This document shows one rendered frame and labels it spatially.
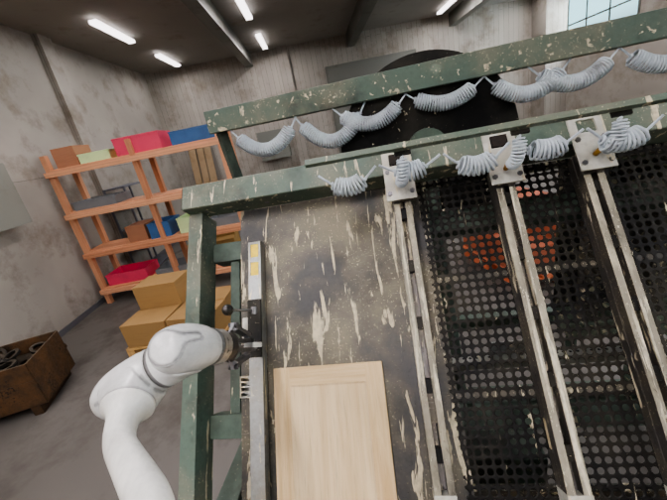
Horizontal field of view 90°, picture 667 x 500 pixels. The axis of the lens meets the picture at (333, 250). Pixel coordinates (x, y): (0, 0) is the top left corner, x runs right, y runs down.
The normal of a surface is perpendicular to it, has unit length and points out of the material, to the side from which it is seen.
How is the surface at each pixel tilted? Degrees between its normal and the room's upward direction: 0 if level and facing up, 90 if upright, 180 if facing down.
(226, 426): 54
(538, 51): 90
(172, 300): 90
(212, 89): 90
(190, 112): 90
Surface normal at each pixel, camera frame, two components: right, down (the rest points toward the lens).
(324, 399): -0.21, -0.25
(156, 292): -0.04, 0.35
